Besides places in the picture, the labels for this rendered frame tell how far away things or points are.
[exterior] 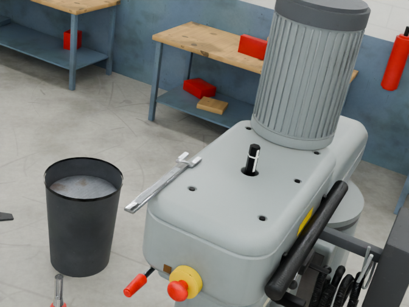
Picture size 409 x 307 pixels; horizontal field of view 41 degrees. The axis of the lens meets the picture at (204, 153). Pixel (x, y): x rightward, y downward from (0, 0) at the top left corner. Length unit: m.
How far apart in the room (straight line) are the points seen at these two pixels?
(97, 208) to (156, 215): 2.28
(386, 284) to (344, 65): 0.53
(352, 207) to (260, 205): 0.76
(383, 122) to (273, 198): 4.49
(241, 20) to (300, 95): 4.53
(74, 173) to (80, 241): 0.48
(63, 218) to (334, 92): 2.37
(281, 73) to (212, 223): 0.40
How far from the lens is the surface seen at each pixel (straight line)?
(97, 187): 3.53
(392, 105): 5.44
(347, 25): 1.17
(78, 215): 3.29
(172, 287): 0.99
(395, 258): 1.35
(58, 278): 1.64
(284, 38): 1.19
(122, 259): 3.77
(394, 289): 1.40
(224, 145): 1.20
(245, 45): 5.10
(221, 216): 0.97
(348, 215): 1.71
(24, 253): 3.82
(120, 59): 6.59
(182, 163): 1.09
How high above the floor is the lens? 2.44
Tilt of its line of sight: 29 degrees down
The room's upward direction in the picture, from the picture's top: 10 degrees clockwise
